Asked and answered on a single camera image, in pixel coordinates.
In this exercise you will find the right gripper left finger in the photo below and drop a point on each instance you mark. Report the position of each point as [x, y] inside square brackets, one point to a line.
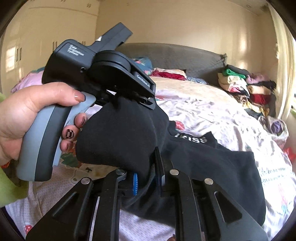
[89, 211]

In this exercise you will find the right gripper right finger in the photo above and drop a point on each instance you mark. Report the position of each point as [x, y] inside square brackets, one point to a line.
[203, 210]

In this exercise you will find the black IKISS sweater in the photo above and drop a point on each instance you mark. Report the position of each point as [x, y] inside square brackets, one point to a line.
[124, 134]

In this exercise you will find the floral bag of clothes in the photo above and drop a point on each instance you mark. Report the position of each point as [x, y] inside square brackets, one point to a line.
[276, 128]

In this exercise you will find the pile of folded clothes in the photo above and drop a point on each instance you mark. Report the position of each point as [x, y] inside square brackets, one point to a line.
[255, 92]

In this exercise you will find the person's left hand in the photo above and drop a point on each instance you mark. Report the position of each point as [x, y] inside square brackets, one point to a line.
[54, 93]

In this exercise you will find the pink blanket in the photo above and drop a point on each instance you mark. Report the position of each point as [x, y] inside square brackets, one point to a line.
[33, 78]

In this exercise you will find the blue leaf print quilt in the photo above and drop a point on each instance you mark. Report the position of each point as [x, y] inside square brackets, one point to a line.
[145, 64]

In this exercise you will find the cream wardrobe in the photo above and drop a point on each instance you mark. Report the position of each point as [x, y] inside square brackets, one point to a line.
[37, 29]

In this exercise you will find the red cloth by pillows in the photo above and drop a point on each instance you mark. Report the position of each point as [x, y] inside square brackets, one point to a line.
[176, 74]

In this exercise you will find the lilac strawberry print bedsheet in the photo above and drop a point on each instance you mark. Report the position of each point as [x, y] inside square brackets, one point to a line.
[231, 126]

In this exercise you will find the red plastic bag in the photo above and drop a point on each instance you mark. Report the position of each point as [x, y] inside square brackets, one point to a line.
[290, 153]

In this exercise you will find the grey quilted headboard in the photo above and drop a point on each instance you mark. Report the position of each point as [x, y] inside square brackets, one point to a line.
[197, 63]

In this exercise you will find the beige blanket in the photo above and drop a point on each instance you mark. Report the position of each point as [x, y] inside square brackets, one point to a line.
[181, 88]

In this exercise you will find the cream curtain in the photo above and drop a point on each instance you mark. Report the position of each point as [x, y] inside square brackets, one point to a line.
[285, 81]

